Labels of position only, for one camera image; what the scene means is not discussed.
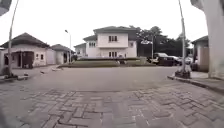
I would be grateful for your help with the grass island with hedge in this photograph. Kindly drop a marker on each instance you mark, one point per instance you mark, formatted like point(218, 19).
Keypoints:
point(93, 64)

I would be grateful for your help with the white two-storey house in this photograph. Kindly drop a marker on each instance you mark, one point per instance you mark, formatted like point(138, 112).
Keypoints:
point(113, 40)

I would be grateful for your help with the grey brick paved road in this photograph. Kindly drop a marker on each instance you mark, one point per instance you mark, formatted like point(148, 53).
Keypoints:
point(110, 100)

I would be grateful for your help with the thin pole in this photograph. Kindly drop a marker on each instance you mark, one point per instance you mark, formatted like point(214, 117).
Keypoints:
point(153, 46)

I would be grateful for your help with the street lamp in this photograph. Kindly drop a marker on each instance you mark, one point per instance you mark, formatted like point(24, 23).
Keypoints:
point(70, 46)

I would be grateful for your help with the small house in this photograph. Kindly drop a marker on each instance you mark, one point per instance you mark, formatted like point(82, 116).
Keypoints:
point(60, 55)

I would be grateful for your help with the dark parked car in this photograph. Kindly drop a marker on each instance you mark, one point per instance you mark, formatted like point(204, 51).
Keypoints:
point(166, 61)

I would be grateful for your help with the group of trees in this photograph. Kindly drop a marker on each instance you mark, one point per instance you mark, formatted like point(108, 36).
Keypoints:
point(166, 45)

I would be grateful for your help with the leaning pole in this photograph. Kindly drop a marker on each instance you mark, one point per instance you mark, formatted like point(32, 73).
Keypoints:
point(183, 40)
point(10, 43)

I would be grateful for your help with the concrete pavement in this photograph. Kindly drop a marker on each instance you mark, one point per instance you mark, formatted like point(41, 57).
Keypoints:
point(206, 82)
point(30, 70)

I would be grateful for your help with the low house with dark roof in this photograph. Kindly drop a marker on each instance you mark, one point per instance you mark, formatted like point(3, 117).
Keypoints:
point(28, 50)

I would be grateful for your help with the small building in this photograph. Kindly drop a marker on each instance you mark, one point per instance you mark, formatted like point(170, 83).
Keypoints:
point(201, 53)

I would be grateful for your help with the grey multi-storey building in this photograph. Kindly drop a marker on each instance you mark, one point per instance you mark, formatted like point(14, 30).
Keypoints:
point(216, 40)

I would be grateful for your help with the beige multi-storey building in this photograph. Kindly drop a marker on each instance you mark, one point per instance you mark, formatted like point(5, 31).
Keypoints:
point(4, 6)

